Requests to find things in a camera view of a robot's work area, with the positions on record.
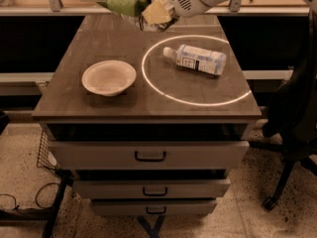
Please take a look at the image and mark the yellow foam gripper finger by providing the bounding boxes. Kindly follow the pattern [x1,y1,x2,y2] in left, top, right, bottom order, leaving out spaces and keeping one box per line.
[142,0,173,25]

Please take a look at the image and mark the green jalapeno chip bag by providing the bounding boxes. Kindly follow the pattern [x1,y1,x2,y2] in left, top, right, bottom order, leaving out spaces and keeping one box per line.
[99,0,166,32]

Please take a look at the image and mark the white paper bowl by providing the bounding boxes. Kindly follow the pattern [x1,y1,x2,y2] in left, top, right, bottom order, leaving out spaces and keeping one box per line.
[81,60,137,96]

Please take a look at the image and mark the clear plastic water bottle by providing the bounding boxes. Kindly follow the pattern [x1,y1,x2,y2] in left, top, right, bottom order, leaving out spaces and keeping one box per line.
[162,45,227,76]

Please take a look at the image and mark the grey drawer cabinet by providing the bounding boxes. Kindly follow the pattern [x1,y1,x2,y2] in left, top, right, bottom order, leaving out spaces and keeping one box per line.
[31,14,263,217]

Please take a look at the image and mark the black office chair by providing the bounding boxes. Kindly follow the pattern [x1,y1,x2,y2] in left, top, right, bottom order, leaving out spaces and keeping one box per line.
[249,9,317,210]

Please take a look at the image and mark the top grey drawer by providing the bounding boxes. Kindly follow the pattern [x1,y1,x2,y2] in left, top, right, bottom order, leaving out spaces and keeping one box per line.
[49,141,249,170]

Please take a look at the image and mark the grey drawer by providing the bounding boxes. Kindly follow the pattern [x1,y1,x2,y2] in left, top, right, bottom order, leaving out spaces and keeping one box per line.
[90,199,217,215]
[73,178,231,199]
[49,141,249,170]

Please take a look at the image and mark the middle grey drawer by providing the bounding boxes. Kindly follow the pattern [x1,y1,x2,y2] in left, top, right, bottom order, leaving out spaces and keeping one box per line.
[73,178,231,199]

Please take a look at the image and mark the bottom grey drawer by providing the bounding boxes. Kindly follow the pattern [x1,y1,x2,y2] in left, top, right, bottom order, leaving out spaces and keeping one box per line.
[90,199,217,215]

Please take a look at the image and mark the blue tape cross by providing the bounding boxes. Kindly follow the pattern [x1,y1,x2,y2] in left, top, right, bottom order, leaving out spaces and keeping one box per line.
[137,215,165,238]

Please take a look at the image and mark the black metal stand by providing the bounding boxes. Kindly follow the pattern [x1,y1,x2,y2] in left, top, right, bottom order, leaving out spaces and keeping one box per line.
[0,171,74,238]

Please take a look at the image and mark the wire mesh basket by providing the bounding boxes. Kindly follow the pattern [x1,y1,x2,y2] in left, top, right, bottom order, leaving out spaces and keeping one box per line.
[37,132,57,174]

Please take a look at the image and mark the black floor cable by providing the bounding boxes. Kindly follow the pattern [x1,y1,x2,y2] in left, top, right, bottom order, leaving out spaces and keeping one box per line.
[0,181,62,210]

